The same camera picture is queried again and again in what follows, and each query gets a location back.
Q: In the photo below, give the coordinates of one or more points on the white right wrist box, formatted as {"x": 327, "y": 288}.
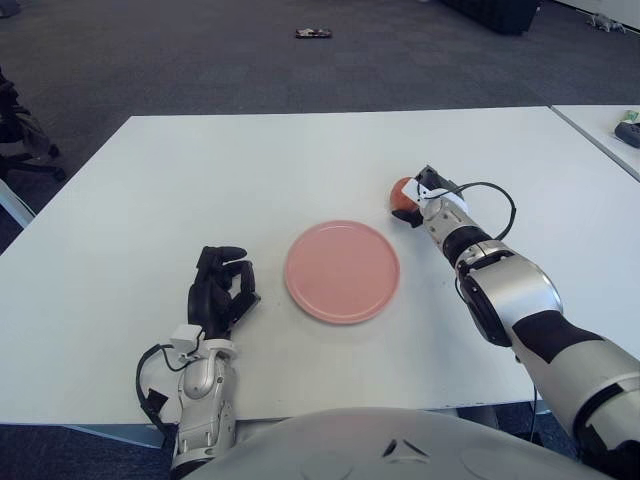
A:
{"x": 417, "y": 190}

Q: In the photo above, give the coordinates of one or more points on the small grey floor object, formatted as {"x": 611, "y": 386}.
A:
{"x": 602, "y": 22}

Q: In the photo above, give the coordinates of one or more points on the black box furniture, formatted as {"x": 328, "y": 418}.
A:
{"x": 495, "y": 15}

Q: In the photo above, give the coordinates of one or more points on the pink round plate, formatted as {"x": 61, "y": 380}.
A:
{"x": 342, "y": 272}

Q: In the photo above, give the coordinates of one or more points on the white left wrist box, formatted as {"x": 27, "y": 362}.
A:
{"x": 184, "y": 337}

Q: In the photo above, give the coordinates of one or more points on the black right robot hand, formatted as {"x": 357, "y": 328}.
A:
{"x": 436, "y": 180}

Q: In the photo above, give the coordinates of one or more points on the green white package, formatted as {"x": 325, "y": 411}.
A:
{"x": 632, "y": 116}

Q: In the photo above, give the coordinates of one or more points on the dark flat object on floor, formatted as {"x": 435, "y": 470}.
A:
{"x": 313, "y": 33}

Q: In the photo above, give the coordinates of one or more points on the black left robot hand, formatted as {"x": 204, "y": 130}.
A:
{"x": 212, "y": 300}

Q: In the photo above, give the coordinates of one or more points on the black handheld device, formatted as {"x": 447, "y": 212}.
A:
{"x": 629, "y": 134}

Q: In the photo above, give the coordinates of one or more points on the white furniture edge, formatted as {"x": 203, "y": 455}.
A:
{"x": 15, "y": 202}

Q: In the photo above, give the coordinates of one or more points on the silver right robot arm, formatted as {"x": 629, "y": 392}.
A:
{"x": 515, "y": 290}

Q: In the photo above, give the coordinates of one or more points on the grey robot torso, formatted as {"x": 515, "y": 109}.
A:
{"x": 350, "y": 450}

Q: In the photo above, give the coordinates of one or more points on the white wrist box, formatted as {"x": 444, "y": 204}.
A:
{"x": 184, "y": 337}
{"x": 417, "y": 190}

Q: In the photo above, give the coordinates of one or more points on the red apple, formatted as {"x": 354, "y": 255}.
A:
{"x": 400, "y": 195}

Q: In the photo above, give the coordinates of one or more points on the black office chair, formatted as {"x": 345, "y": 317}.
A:
{"x": 20, "y": 125}

